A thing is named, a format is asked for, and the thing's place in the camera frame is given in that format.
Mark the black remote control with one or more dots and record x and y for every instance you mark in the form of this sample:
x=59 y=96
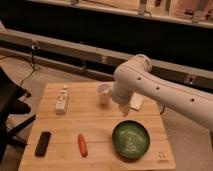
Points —
x=43 y=143

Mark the white eraser block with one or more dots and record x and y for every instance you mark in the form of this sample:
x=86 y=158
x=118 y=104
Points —
x=136 y=101

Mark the black chair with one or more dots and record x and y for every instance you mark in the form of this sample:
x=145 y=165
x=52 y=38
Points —
x=10 y=104

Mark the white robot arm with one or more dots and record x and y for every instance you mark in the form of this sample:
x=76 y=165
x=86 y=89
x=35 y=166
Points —
x=134 y=76

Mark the white glue bottle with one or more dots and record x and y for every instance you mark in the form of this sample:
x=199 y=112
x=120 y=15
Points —
x=62 y=101

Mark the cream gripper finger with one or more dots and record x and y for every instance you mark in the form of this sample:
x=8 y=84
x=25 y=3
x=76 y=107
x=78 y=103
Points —
x=125 y=109

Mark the green ceramic bowl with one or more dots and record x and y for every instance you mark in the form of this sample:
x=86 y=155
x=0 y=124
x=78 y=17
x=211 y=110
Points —
x=131 y=139

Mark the orange carrot toy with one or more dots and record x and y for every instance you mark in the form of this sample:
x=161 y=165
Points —
x=82 y=145

